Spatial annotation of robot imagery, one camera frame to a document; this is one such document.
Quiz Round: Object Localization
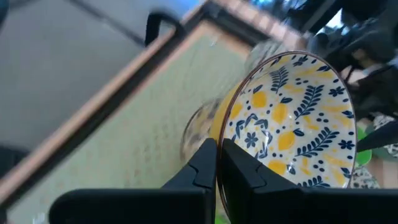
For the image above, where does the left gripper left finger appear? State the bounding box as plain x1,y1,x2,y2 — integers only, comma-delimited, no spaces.
48,138,218,224

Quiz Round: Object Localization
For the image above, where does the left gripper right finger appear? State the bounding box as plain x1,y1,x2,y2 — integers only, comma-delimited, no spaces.
221,139,398,224

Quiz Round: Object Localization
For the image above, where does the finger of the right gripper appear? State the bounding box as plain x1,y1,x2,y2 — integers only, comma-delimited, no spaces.
356,121,398,152

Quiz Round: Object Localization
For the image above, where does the teal floral ceramic bowl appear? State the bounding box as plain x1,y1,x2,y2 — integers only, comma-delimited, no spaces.
349,166,382,190
371,113,398,159

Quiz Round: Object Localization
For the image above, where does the green plastic bowl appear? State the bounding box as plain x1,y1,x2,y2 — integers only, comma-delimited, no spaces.
356,126,374,167
215,211,231,224

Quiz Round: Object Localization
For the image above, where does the yellow floral ceramic bowl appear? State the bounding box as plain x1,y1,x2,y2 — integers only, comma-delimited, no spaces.
180,50,358,218

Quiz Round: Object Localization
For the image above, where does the black cable loop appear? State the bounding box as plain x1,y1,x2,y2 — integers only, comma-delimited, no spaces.
144,11,186,47

